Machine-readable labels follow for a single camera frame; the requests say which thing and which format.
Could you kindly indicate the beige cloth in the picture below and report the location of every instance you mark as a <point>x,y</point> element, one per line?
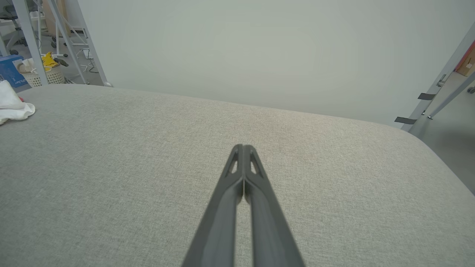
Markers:
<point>25,66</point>

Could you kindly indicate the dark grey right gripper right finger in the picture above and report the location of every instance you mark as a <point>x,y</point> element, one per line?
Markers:
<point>271,230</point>

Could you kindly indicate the thin grey metal pole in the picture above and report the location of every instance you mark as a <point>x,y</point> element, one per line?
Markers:
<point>451,95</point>

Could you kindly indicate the thin grey diagonal frame bar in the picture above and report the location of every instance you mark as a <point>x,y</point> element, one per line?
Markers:
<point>66,39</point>

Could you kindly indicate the red and white shirt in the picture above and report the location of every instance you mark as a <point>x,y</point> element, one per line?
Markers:
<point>11,107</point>

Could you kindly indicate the white laundry basket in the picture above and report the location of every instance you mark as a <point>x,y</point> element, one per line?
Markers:
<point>55,77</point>

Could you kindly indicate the black tape piece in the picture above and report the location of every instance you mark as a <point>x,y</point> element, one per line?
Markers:
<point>426,96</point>
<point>405,120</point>

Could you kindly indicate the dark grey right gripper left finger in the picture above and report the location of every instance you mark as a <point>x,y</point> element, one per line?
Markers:
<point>219,222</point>

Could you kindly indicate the brown cardboard box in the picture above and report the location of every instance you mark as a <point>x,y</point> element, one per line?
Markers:
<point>468,63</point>

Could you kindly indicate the dark office chair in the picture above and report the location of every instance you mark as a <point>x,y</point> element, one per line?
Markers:
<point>16,37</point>

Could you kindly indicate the yellow cloth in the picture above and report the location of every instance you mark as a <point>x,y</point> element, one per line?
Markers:
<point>48,60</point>

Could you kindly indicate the blue box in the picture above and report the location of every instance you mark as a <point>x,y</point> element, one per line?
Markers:
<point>9,70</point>

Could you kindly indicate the grey fabric sofa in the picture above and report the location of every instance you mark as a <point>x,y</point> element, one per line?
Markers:
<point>111,167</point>

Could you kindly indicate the grey metal frame post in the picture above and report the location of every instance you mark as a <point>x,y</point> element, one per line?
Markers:
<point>31,44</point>

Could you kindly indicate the grey metal pole with tape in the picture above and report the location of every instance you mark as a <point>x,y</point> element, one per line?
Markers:
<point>445,72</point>

